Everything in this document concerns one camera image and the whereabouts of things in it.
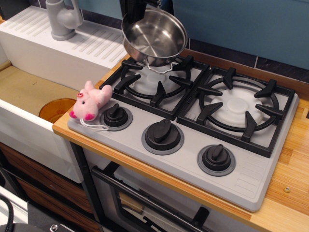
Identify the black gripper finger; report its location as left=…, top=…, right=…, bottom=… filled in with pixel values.
left=119, top=0, right=134, bottom=16
left=127, top=0, right=161, bottom=24

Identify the black left stove knob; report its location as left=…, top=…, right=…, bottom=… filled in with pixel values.
left=100, top=103, right=133, bottom=131

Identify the black stove knob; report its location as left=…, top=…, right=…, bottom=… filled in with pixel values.
left=141, top=119, right=184, bottom=156
left=197, top=144, right=236, bottom=177
left=100, top=103, right=133, bottom=131

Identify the black right burner grate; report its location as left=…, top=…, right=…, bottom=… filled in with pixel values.
left=177, top=67, right=299, bottom=158

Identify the pink stuffed pig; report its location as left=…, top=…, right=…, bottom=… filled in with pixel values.
left=69, top=81, right=113, bottom=131

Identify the grey toy stove top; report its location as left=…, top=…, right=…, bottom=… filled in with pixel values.
left=68, top=56, right=299, bottom=211

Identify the grey toy faucet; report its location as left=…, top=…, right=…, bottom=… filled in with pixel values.
left=46, top=0, right=83, bottom=41

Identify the white toy sink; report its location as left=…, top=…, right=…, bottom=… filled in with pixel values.
left=0, top=6, right=126, bottom=183

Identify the black burner grate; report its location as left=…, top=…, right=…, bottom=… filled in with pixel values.
left=101, top=55, right=210, bottom=120
left=177, top=67, right=299, bottom=158

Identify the stainless steel pan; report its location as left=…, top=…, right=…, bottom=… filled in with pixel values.
left=122, top=7, right=188, bottom=74

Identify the orange plastic bowl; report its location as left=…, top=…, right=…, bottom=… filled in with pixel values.
left=39, top=98, right=76, bottom=123

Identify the black braided cable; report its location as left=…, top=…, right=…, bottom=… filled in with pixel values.
left=0, top=195, right=15, bottom=232

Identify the black left burner grate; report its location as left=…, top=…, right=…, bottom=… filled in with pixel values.
left=101, top=55, right=210, bottom=120

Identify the black middle stove knob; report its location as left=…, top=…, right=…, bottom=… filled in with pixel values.
left=141, top=119, right=184, bottom=156

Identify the wooden drawer cabinet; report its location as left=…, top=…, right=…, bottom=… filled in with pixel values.
left=0, top=144, right=102, bottom=232

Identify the black right stove knob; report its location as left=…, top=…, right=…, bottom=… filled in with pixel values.
left=197, top=144, right=236, bottom=177

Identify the oven door with black handle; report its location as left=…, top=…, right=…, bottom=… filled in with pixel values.
left=91, top=162, right=246, bottom=232

